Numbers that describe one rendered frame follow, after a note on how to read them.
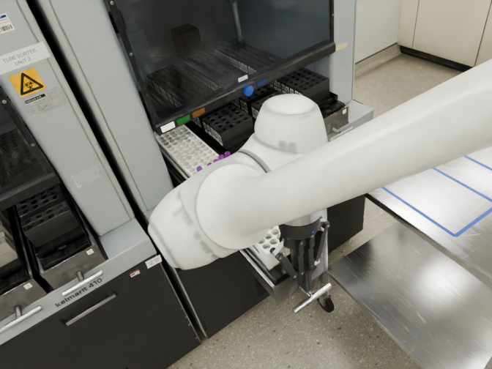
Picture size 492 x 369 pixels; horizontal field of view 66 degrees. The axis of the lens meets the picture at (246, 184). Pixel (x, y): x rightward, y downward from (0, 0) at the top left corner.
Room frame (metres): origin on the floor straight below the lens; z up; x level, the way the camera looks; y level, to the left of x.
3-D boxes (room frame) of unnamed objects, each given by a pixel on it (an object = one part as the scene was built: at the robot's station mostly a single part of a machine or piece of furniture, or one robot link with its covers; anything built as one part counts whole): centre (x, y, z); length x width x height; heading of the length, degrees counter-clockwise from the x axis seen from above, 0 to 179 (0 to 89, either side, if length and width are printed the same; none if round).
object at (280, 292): (0.75, 0.07, 0.78); 0.73 x 0.14 x 0.09; 26
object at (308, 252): (0.45, -0.09, 0.89); 0.04 x 0.01 x 0.11; 26
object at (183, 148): (0.91, 0.15, 0.83); 0.30 x 0.10 x 0.06; 26
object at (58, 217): (0.70, 0.49, 0.85); 0.12 x 0.02 x 0.06; 116
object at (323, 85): (1.08, -0.28, 0.85); 0.12 x 0.02 x 0.06; 115
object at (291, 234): (0.45, -0.08, 0.96); 0.08 x 0.07 x 0.09; 116
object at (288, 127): (0.44, -0.07, 1.14); 0.13 x 0.11 x 0.16; 123
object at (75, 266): (0.91, 0.60, 0.78); 0.73 x 0.14 x 0.09; 26
